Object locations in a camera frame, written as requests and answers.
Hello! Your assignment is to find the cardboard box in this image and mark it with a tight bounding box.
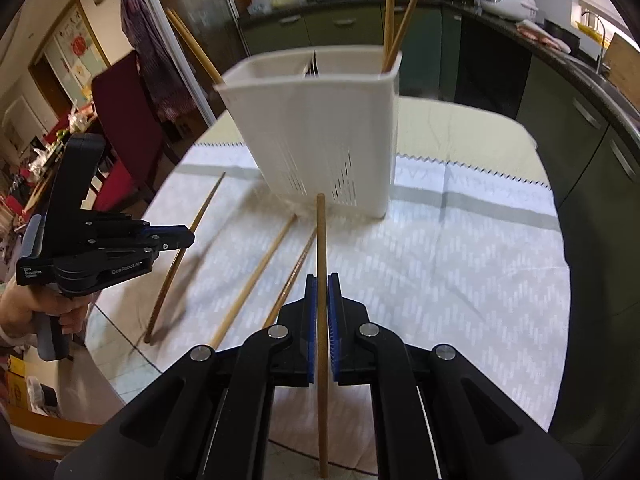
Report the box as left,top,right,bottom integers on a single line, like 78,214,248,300
0,355,121,461

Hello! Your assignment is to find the brown wooden chopstick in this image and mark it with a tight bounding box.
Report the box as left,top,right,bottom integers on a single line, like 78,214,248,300
144,171,227,345
165,7,226,88
387,0,421,73

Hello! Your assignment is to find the light bamboo chopstick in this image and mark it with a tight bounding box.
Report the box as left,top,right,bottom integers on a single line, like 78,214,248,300
382,0,397,73
315,193,331,479
207,213,299,351

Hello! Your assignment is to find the black pot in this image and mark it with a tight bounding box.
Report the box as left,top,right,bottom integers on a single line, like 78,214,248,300
544,19,581,43

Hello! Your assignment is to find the dark reddish chopstick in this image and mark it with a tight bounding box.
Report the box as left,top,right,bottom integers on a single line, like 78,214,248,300
261,228,319,330

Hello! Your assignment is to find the black built-in appliance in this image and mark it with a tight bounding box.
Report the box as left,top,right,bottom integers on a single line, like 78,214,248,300
454,10,533,122

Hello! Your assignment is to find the white rice cooker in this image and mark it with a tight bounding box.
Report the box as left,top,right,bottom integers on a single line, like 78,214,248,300
477,0,541,23

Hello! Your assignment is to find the pink cloth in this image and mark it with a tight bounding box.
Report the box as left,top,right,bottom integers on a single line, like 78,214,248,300
517,19,572,53

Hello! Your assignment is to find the sliding glass door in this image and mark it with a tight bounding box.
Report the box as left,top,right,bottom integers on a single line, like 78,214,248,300
150,0,256,126

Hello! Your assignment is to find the wall poster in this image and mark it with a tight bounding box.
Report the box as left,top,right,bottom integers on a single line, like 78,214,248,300
30,0,111,111

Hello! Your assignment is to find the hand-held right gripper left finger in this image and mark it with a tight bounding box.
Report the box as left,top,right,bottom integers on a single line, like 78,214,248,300
52,274,319,480

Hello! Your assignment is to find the red chair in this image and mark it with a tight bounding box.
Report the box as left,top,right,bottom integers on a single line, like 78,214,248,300
91,51,176,213

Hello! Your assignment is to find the checked apron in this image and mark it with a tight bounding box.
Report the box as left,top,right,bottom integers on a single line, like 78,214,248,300
117,0,201,123

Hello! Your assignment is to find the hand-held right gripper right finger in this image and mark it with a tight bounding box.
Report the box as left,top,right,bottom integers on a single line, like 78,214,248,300
327,272,585,480

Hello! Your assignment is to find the white patterned cloth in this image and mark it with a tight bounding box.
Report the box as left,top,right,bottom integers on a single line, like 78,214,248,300
92,142,572,461

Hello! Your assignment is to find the cluttered dining table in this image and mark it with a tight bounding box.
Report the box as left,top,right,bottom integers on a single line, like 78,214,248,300
0,110,101,241

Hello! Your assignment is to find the white plastic utensil holder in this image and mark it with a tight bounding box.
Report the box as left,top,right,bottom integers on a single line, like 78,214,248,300
214,45,404,219

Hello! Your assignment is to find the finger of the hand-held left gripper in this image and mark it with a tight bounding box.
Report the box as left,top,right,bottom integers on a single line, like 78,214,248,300
145,238,197,263
82,211,196,243

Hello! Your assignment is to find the small steel faucet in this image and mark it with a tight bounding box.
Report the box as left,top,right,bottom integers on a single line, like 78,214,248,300
580,9,608,76

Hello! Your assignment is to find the wooden cutting board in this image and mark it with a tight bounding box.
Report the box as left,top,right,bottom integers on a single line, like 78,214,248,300
604,30,640,106

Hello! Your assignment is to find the person's left hand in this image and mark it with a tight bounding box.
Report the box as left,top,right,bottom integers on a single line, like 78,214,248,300
0,277,87,348

